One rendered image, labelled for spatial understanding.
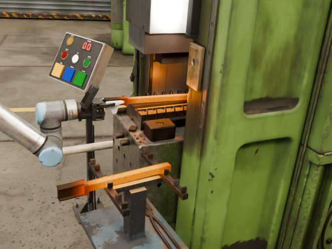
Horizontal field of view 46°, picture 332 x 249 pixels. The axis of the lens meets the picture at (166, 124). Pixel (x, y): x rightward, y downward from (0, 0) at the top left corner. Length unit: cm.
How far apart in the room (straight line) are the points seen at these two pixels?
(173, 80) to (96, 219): 86
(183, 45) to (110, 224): 80
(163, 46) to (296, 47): 54
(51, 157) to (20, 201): 139
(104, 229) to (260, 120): 72
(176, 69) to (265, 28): 69
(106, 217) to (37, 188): 153
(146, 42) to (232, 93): 45
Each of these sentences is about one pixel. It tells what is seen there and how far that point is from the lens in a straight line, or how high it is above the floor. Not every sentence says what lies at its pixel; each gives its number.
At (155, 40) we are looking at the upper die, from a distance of 166.
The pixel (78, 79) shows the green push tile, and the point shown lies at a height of 101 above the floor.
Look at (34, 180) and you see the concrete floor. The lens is 317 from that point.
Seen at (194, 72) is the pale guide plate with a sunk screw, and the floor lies 125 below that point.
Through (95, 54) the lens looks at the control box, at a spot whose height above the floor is 114.
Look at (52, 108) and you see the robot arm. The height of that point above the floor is 105.
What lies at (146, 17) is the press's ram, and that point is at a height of 142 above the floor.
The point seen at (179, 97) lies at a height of 104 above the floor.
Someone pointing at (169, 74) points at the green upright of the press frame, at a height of 108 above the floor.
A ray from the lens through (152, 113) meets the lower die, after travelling 177.
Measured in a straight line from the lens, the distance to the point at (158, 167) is 138.
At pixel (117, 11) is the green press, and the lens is 675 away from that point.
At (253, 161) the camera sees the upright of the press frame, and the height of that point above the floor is 88.
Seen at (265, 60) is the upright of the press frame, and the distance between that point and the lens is 153.
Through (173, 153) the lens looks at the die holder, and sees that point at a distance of 173.
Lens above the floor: 168
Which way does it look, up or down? 24 degrees down
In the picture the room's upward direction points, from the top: 4 degrees clockwise
